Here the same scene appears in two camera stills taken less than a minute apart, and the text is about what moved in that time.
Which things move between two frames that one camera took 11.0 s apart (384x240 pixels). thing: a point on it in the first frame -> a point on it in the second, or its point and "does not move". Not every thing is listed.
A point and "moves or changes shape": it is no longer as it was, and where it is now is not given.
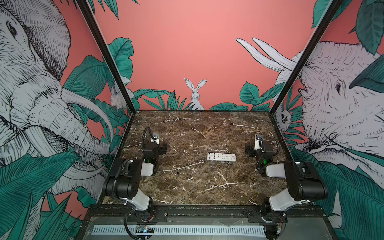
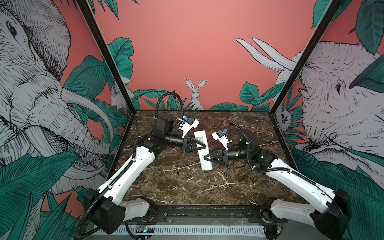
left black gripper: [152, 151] -> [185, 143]
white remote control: [221, 157] moves or changes shape
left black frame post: [116, 74] does not move
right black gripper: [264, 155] -> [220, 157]
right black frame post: [327, 16] does not move
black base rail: [206, 215] does not move
